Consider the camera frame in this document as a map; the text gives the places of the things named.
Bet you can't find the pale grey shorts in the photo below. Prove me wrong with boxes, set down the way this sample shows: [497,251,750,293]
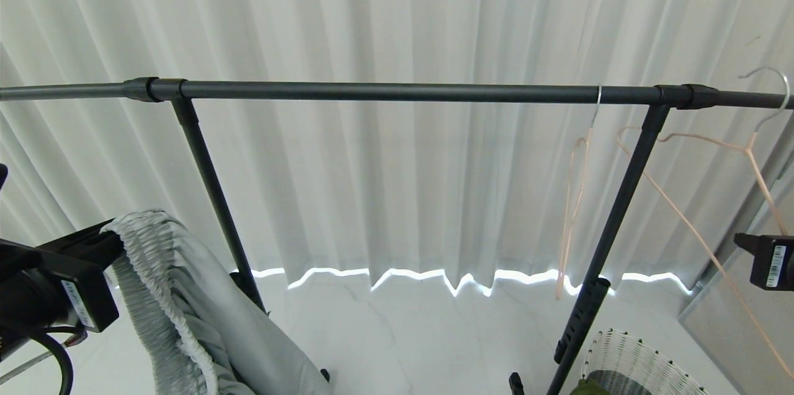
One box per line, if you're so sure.
[99,209,332,395]

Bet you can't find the pink clothes hanger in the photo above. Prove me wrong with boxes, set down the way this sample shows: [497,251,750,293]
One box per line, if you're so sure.
[554,85,604,301]
[616,66,794,381]

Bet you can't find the black clothes rack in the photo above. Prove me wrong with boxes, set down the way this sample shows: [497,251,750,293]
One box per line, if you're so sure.
[0,76,794,395]

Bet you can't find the white laundry basket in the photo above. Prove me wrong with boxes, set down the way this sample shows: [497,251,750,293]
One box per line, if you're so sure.
[580,329,708,395]

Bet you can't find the white curtain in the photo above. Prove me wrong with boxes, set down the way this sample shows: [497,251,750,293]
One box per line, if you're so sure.
[0,0,794,296]

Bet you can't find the green garment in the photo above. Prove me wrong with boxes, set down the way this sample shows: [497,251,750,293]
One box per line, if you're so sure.
[568,378,615,395]

